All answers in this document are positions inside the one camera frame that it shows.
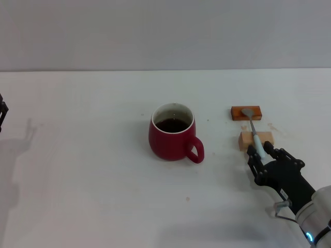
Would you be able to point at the red ceramic mug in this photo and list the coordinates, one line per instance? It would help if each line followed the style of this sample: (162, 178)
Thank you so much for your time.
(168, 144)

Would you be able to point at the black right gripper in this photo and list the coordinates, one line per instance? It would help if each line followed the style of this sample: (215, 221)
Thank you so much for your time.
(284, 178)

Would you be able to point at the orange-brown wooden block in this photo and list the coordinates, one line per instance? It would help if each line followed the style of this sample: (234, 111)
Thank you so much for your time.
(238, 113)

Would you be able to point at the dark coffee liquid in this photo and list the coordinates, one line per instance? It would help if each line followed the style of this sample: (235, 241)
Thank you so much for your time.
(172, 125)

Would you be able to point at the light wooden bridge block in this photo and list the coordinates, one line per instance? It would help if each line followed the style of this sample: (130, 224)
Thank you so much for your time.
(247, 139)

